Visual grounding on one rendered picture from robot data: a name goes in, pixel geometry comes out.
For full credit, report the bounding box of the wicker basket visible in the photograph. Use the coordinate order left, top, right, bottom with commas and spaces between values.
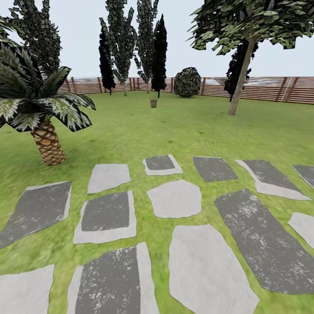
150, 100, 157, 108

